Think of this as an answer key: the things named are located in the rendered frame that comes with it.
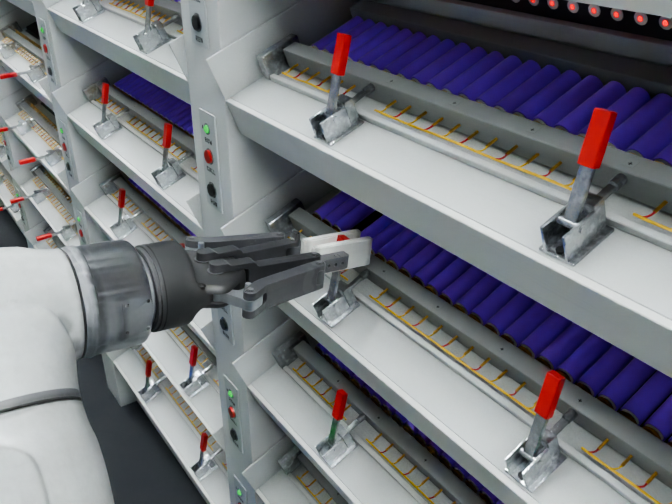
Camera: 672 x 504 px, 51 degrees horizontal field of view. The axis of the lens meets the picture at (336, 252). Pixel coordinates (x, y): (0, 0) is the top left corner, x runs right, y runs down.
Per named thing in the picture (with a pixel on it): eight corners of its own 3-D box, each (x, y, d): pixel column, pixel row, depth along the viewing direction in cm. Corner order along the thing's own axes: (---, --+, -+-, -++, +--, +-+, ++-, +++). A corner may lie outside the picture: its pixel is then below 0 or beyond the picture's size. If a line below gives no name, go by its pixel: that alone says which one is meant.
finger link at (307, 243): (302, 269, 70) (298, 266, 70) (358, 257, 74) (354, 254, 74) (305, 241, 69) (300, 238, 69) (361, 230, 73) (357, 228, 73)
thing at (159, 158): (217, 254, 96) (170, 174, 87) (78, 133, 140) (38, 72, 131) (331, 171, 102) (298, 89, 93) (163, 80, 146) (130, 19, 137)
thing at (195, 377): (236, 467, 115) (200, 419, 106) (109, 302, 159) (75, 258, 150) (331, 387, 121) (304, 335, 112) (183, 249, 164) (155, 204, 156)
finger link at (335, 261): (299, 258, 67) (316, 271, 64) (343, 250, 69) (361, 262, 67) (298, 272, 67) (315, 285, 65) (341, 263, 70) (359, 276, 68)
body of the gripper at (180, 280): (121, 306, 64) (215, 287, 69) (158, 353, 58) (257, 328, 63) (120, 230, 61) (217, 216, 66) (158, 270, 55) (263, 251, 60)
